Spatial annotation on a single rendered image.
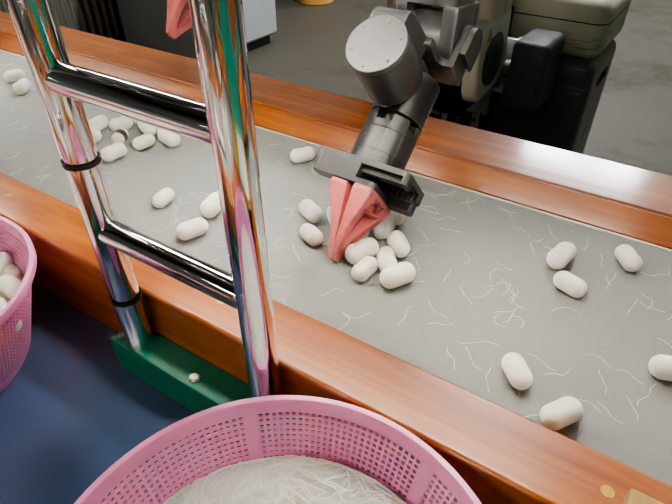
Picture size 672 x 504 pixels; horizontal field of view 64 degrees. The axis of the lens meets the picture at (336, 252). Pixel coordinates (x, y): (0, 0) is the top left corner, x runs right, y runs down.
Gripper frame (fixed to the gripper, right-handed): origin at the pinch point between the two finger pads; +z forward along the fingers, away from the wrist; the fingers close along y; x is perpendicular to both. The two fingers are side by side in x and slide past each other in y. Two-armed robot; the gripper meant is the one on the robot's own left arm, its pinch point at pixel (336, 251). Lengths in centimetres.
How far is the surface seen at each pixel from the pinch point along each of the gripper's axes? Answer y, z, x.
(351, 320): 5.7, 5.5, -3.1
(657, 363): 29.0, -1.4, 0.7
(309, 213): -5.9, -3.0, 2.2
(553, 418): 23.6, 5.7, -5.5
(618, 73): -9, -182, 258
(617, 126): 5, -125, 209
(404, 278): 7.7, -0.1, -0.1
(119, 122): -42.3, -6.1, 5.0
